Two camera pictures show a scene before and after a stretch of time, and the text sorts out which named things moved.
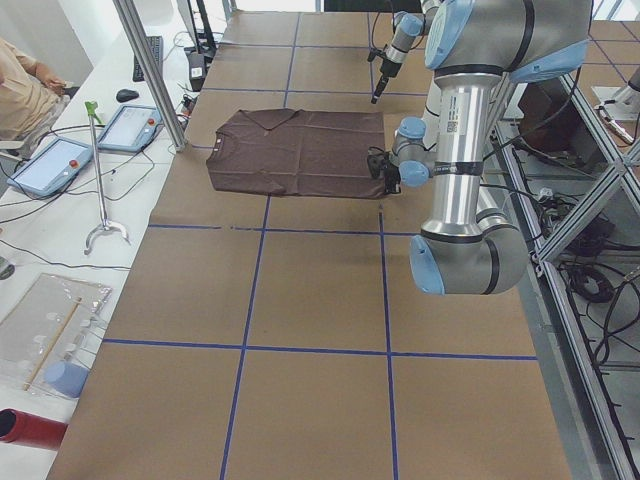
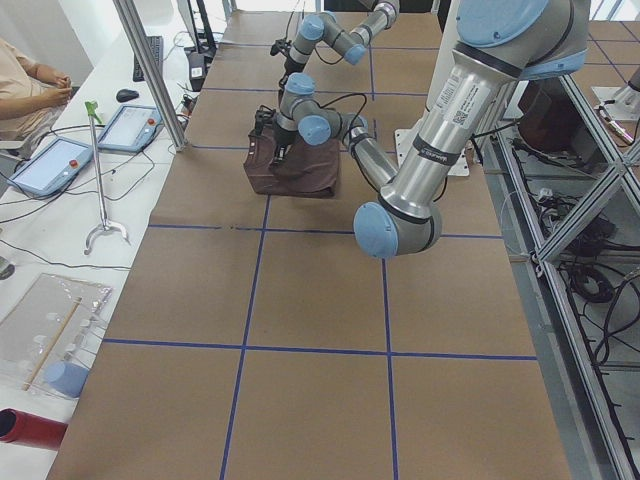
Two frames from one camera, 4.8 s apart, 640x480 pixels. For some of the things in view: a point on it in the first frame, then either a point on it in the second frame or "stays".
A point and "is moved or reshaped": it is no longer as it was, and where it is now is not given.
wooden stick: [53, 343] stays
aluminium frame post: [152, 71] stays
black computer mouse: [125, 95] stays
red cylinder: [20, 427] stays
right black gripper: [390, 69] -> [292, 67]
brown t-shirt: [307, 153] is moved or reshaped
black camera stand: [200, 55] stays
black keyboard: [156, 45] stays
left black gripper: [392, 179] -> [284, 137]
